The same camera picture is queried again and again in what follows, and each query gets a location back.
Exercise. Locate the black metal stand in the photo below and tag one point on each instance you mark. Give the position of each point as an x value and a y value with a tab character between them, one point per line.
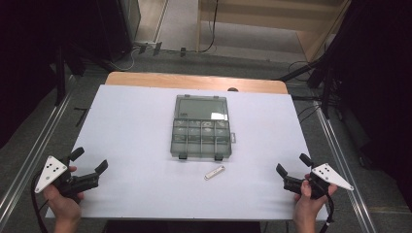
325	93

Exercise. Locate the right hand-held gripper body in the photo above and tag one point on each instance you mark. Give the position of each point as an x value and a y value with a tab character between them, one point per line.
328	174

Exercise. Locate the light wooden shelf unit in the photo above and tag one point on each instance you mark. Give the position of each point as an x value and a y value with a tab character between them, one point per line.
268	16

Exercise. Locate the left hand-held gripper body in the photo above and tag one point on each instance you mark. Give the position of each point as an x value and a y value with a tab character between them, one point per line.
50	173

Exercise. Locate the white table cover sheet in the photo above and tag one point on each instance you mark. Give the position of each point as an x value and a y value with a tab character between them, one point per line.
136	145

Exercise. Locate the small white cylindrical piece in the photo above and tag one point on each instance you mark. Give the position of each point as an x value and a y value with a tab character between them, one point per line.
214	172

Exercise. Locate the wooden table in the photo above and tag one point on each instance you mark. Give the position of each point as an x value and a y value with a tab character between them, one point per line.
194	81

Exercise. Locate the black curtain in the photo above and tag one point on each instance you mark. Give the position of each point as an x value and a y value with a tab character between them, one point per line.
379	81
26	48

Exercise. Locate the aluminium floor rail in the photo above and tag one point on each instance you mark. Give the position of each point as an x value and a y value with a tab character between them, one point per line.
35	152
338	155

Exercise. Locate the clear grey compartment box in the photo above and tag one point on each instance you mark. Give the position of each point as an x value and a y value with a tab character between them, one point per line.
200	129

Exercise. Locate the person's right hand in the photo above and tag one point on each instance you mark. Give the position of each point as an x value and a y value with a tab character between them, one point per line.
306	207

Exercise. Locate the small dark round object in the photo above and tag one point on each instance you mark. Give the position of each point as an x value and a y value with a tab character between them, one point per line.
232	89

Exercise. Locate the white power strip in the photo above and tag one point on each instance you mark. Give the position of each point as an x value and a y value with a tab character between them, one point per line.
145	43

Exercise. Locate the dark cabinet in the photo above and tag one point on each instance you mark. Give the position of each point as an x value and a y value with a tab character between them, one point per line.
116	26

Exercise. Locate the person's left hand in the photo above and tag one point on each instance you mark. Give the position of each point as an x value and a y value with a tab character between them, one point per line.
64	208

